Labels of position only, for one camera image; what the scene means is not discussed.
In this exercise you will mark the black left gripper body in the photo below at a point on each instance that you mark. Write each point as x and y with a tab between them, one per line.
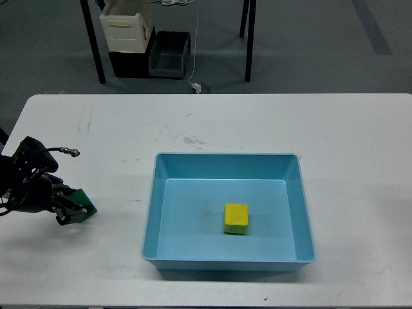
37	196

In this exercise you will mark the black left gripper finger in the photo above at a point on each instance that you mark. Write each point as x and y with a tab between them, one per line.
66	216
60	197

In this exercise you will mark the green wooden block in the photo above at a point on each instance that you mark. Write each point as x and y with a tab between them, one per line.
82	200

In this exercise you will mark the yellow wooden block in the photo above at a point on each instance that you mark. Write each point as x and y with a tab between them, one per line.
235	218

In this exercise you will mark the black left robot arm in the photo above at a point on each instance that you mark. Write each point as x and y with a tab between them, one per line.
28	184

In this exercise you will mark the light blue plastic box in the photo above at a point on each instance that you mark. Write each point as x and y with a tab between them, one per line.
184	229

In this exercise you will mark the black base box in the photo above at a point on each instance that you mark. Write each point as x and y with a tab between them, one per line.
132	65

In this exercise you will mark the dark grey storage bin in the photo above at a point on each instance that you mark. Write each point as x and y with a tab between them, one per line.
169	54

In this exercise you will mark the white power adapter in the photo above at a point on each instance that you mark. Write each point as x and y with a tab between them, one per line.
196	88

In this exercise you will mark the cream plastic crate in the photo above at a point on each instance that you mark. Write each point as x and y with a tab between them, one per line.
127	25

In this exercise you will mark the black table leg left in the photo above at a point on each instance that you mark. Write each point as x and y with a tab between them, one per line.
92	41

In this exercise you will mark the black table leg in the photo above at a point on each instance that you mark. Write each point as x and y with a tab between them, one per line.
92	41
247	25

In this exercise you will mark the black table leg right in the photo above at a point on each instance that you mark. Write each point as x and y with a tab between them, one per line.
247	25

